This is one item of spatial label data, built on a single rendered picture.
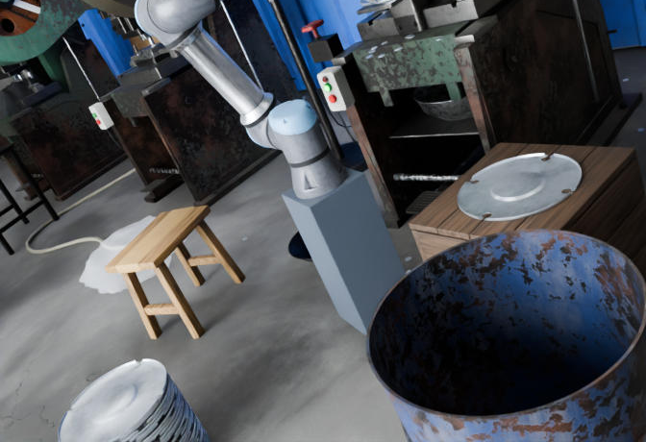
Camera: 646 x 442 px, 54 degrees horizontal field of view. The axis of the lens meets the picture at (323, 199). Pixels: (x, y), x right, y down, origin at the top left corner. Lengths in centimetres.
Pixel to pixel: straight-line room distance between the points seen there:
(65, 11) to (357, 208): 339
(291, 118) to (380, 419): 76
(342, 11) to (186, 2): 250
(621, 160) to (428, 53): 66
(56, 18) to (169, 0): 321
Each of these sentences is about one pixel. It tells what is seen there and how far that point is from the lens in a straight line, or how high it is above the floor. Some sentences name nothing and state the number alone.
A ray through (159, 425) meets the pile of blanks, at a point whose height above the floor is 19.
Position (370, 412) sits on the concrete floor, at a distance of 164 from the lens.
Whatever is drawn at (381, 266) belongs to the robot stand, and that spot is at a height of 18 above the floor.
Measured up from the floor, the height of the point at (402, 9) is 73.
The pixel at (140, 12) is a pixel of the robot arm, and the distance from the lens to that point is 165.
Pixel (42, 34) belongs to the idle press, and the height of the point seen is 103.
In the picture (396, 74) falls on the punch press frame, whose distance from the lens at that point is 203.
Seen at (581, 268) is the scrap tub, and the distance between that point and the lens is 117.
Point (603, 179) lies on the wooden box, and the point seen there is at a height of 35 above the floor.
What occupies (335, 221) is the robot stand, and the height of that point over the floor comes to 38.
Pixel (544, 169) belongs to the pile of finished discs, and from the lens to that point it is 162.
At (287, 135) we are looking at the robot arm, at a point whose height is 63.
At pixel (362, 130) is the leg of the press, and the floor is 39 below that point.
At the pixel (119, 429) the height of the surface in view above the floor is 24.
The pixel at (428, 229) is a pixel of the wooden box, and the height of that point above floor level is 34.
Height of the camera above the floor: 111
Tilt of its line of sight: 24 degrees down
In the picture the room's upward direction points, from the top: 24 degrees counter-clockwise
